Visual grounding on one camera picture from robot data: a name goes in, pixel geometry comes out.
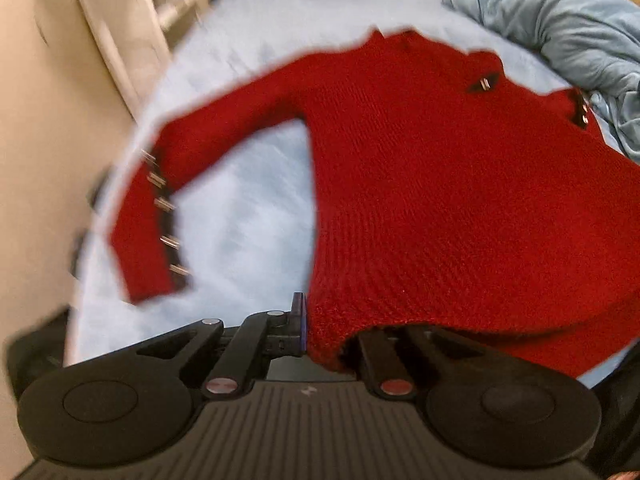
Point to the red knit sweater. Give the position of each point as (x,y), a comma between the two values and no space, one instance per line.
(440,200)

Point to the white shelf unit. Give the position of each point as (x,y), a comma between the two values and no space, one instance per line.
(150,5)

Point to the light blue bed blanket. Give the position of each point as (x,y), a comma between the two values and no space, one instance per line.
(240,240)

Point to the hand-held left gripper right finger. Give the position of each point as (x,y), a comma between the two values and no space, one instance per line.
(382,357)

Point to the rumpled grey-blue blanket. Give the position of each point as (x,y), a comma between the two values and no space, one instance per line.
(575,35)

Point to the dark object beside bed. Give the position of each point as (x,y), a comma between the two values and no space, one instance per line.
(35,355)

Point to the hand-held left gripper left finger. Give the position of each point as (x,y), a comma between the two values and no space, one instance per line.
(299,327)

